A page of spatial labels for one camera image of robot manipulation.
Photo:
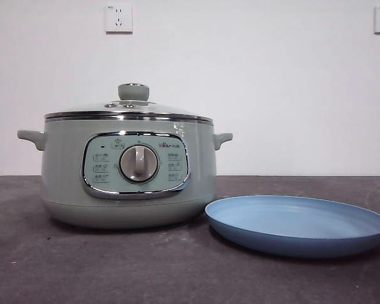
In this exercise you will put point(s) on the glass lid with green knob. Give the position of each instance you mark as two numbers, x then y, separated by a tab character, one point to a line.
133	92

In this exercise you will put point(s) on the pale green electric steamer pot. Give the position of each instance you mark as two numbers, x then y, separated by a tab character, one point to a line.
66	177

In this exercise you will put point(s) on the blue round plate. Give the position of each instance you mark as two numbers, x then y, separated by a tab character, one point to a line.
291	218

